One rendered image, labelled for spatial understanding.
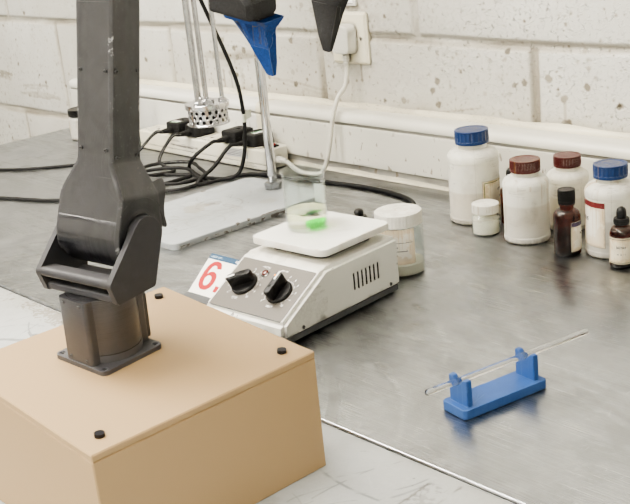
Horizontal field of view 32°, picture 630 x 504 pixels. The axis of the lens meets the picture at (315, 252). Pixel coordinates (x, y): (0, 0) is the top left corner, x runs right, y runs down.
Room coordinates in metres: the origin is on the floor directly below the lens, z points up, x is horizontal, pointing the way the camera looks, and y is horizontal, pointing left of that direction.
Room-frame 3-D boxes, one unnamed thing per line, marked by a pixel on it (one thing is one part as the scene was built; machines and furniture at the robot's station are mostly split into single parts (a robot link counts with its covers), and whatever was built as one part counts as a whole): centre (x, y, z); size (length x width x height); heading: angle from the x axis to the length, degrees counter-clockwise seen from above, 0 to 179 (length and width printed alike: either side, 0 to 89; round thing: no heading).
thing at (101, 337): (0.88, 0.18, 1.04); 0.07 x 0.07 x 0.06; 48
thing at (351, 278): (1.23, 0.01, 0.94); 0.22 x 0.13 x 0.08; 135
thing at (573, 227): (1.32, -0.32, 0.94); 0.03 x 0.03 x 0.08
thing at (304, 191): (1.26, 0.01, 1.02); 0.06 x 0.05 x 0.08; 161
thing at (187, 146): (2.06, 0.18, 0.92); 0.40 x 0.06 x 0.04; 40
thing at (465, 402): (0.94, -0.15, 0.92); 0.10 x 0.03 x 0.04; 120
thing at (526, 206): (1.39, -0.28, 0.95); 0.06 x 0.06 x 0.11
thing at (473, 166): (1.51, -0.23, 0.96); 0.07 x 0.07 x 0.13
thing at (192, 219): (1.67, 0.15, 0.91); 0.30 x 0.20 x 0.01; 130
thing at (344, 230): (1.25, -0.01, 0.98); 0.12 x 0.12 x 0.01; 45
